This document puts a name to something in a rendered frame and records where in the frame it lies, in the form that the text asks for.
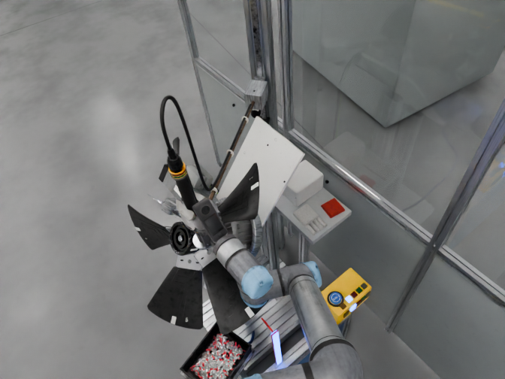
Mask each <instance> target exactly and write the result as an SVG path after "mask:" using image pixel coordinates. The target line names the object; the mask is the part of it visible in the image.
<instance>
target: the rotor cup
mask: <svg viewBox="0 0 505 379"><path fill-rule="evenodd" d="M180 235H181V236H182V239H183V240H182V241H179V240H178V237H179V236H180ZM194 235H195V232H193V231H192V230H191V229H188V228H187V227H186V226H185V224H184V222H183V221H177V222H175V223H174V224H173V226H172V227H171V230H170V233H169V241H170V245H171V248H172V250H173V251H174V252H175V253H176V254H177V255H179V256H187V255H191V254H195V253H196V252H197V251H199V249H197V250H192V251H190V250H191V249H195V248H196V247H195V245H194V243H193V241H192V240H193V237H194Z"/></svg>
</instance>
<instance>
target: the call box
mask: <svg viewBox="0 0 505 379"><path fill-rule="evenodd" d="M363 283H366V284H367V288H366V289H365V290H364V289H363V288H362V287H361V285H362V284H363ZM358 287H360V288H361V289H362V290H363V291H362V292H361V293H360V294H359V293H357V292H356V291H355V290H356V289H357V288H358ZM371 288H372V287H371V286H370V285H369V284H368V283H367V282H366V281H365V280H364V279H363V278H362V277H361V276H359V275H358V274H357V273H356V272H355V271H354V270H353V269H352V268H349V269H348V270H347V271H345V272H344V273H343V274H342V275H341V276H339V278H338V279H336V280H335V281H334V282H333V283H331V284H330V285H329V286H328V287H326V288H325V289H324V290H323V291H321V293H322V295H323V297H324V299H325V301H326V303H327V305H328V307H329V309H330V311H331V313H332V315H333V317H334V319H335V321H336V323H337V325H338V324H339V323H340V322H341V321H342V320H344V319H345V318H346V317H347V316H348V315H350V314H351V313H352V312H351V311H350V309H351V307H352V306H353V305H354V304H356V302H358V301H359V300H360V299H361V298H362V297H363V296H365V295H366V294H367V293H368V292H369V291H371ZM354 291H355V292H356V293H357V294H358V295H357V296H356V297H355V298H353V297H352V296H351V295H350V294H351V293H352V292H354ZM335 292H336V293H339V294H340V295H341V297H342V300H341V303H340V304H338V305H334V304H332V303H331V302H330V299H329V297H330V295H331V294H332V293H335ZM347 296H350V297H351V298H352V301H351V302H350V303H348V301H347V300H346V297H347ZM365 300H366V299H365ZM363 302H364V301H363ZM342 303H344V304H345V305H346V308H344V309H342V308H341V307H340V306H339V305H341V304H342ZM356 308H357V307H356ZM356 308H355V309H356ZM355 309H354V310H355ZM348 310H349V314H348V315H347V316H346V317H345V318H343V315H344V313H346V312H347V311H348ZM354 310H353V311H354Z"/></svg>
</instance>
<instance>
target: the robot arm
mask: <svg viewBox="0 0 505 379"><path fill-rule="evenodd" d="M195 196H196V199H197V201H198V203H196V204H195V205H193V206H192V209H193V211H194V212H195V214H196V215H197V216H195V214H194V212H193V211H191V210H188V209H187V208H186V206H185V205H183V204H182V202H181V201H180V200H178V199H177V200H176V204H177V209H178V211H179V213H180V216H181V217H182V220H183V222H184V224H185V226H186V227H187V228H188V229H191V230H192V231H193V232H194V231H196V233H195V234H196V236H197V237H198V239H199V240H200V241H201V243H202V244H203V245H204V246H205V247H206V248H208V247H209V246H211V245H212V246H213V252H214V254H215V255H216V258H217V259H218V260H219V261H220V262H221V263H222V265H223V266H224V267H225V269H227V271H228V272H229V273H230V275H231V276H232V277H233V278H234V279H235V280H236V282H237V285H238V288H239V290H240V296H241V298H242V299H243V301H244V302H245V303H246V304H247V305H248V306H250V307H251V308H260V307H261V306H263V305H264V304H265V303H266V302H267V300H270V299H275V298H279V297H282V296H288V295H290V296H291V299H292V302H293V305H294V307H295V311H296V313H297V315H298V319H299V322H300V324H301V328H302V330H303V333H304V336H305V338H306V341H307V344H308V347H309V349H310V358H309V362H306V363H302V364H298V365H293V366H289V367H286V368H281V369H277V370H274V371H269V372H265V373H262V374H254V375H253V376H251V377H247V378H244V379H363V370H362V365H361V360H360V358H359V356H358V354H357V352H356V350H355V348H354V347H353V345H352V344H351V343H350V342H349V341H347V340H346V339H344V337H343V335H342V333H341V331H340V329H339V327H338V325H337V323H336V321H335V319H334V317H333V315H332V313H331V311H330V309H329V307H328V305H327V303H326V301H325V299H324V297H323V295H322V293H321V291H320V289H319V287H321V285H322V279H321V274H320V272H319V268H318V265H317V264H316V263H315V262H314V261H309V262H300V263H299V264H296V265H290V266H286V267H283V268H278V269H274V270H270V271H268V270H267V269H266V268H265V267H264V266H262V264H261V263H260V262H259V261H258V260H257V259H256V258H255V257H254V256H253V255H252V254H251V253H250V252H249V251H248V249H247V245H246V244H245V245H243V244H242V243H241V242H240V240H239V239H237V238H236V237H235V236H234V235H233V234H230V235H227V233H228V231H227V229H226V228H225V226H224V222H222V221H221V219H222V218H221V216H219V215H220V211H219V210H218V208H217V206H216V204H215V203H214V202H213V201H212V200H210V199H209V198H207V197H206V196H203V195H202V194H200V193H197V192H195ZM199 235H200V236H199ZM207 244H209V245H207Z"/></svg>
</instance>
